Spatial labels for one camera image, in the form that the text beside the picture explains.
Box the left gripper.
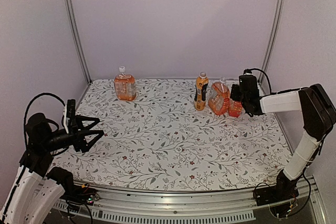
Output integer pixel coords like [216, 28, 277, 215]
[41, 115, 104, 152]

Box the orange tea bottle front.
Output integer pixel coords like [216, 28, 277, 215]
[228, 100, 243, 118]

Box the orange tea bottle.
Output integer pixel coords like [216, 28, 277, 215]
[208, 77, 230, 115]
[114, 66, 137, 101]
[228, 100, 243, 118]

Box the milk tea bottle dark label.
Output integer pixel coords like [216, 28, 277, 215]
[194, 71, 209, 111]

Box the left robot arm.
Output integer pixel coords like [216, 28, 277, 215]
[1, 113, 104, 223]

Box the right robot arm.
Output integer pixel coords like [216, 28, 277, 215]
[230, 71, 335, 206]

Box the floral tablecloth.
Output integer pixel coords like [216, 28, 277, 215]
[52, 79, 291, 191]

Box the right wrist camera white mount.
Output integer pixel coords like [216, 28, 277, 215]
[239, 69, 259, 99]

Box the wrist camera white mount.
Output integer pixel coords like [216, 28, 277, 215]
[239, 69, 259, 99]
[62, 99, 76, 134]

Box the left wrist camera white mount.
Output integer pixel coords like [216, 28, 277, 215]
[62, 99, 76, 134]

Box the right aluminium corner post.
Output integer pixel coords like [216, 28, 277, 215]
[261, 0, 285, 72]

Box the aluminium corner post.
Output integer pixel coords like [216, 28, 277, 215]
[261, 0, 285, 72]
[64, 0, 92, 84]

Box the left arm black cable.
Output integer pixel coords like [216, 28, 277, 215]
[23, 92, 66, 135]

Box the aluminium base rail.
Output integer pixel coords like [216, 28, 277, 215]
[42, 176, 332, 223]

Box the left aluminium corner post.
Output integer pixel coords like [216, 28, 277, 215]
[64, 0, 92, 84]

